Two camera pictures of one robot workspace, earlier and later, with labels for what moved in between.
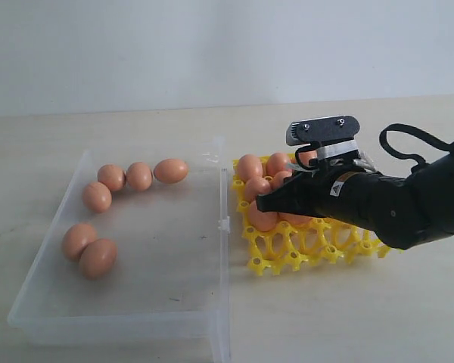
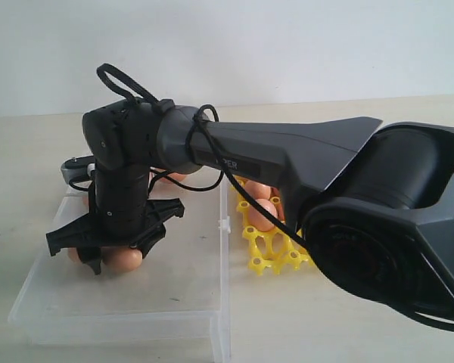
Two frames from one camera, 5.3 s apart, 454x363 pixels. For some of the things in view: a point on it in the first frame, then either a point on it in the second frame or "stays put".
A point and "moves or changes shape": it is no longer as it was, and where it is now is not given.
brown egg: (262, 221) stays put
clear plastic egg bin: (138, 250) stays put
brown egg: (97, 259) moves or changes shape
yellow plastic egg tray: (297, 246) stays put
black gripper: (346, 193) to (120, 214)
